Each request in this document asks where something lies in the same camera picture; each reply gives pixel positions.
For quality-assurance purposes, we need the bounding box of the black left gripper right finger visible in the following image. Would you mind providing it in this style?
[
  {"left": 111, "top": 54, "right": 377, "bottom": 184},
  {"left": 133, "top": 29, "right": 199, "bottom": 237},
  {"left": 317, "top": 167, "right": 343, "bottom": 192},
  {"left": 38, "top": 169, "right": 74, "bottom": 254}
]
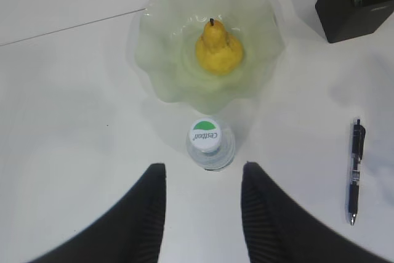
[{"left": 241, "top": 162, "right": 384, "bottom": 263}]

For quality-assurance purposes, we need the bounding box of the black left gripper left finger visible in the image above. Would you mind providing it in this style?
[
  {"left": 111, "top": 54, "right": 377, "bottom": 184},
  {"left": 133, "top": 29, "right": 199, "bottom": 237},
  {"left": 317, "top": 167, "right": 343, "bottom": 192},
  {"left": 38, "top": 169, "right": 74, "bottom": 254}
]
[{"left": 35, "top": 163, "right": 166, "bottom": 262}]

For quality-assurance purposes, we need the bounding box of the clear plastic water bottle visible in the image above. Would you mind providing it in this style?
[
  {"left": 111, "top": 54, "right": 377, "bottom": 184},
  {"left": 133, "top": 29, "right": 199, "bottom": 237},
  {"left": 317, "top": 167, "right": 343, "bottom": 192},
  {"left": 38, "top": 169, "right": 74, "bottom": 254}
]
[{"left": 186, "top": 118, "right": 236, "bottom": 171}]

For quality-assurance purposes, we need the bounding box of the black pen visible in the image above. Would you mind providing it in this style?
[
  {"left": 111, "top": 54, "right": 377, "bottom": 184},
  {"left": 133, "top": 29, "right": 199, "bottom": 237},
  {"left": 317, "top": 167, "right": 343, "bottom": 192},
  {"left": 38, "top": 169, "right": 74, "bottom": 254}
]
[{"left": 348, "top": 118, "right": 366, "bottom": 225}]

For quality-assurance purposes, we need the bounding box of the yellow pear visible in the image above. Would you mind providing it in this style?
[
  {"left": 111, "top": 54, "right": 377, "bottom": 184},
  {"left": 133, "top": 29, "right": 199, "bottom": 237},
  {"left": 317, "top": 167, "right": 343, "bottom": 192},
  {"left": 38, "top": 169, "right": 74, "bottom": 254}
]
[{"left": 195, "top": 18, "right": 244, "bottom": 76}]

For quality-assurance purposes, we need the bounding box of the pale green wavy glass plate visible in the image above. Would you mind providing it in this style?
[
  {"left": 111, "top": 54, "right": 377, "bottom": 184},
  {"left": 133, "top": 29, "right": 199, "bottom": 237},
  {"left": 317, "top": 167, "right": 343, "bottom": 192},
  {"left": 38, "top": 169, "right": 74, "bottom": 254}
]
[{"left": 134, "top": 0, "right": 284, "bottom": 114}]

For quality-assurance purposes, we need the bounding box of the black square pen holder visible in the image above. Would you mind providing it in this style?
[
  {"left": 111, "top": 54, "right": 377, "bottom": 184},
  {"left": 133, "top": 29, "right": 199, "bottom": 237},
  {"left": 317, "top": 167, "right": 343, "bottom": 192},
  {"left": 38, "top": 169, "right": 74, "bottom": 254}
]
[{"left": 315, "top": 0, "right": 393, "bottom": 43}]

